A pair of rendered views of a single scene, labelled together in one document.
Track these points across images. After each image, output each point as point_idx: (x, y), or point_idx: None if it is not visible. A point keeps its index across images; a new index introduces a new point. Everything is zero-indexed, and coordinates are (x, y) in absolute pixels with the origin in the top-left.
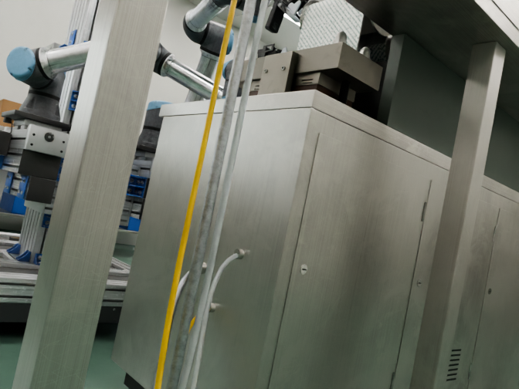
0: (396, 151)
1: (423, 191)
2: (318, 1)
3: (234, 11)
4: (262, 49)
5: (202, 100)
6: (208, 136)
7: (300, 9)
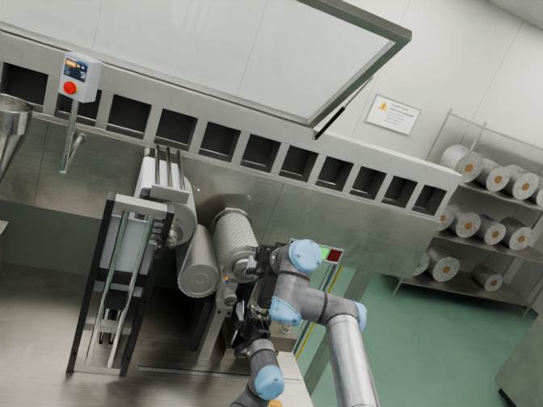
0: None
1: None
2: (255, 247)
3: (327, 292)
4: (270, 323)
5: (300, 374)
6: (313, 323)
7: (256, 263)
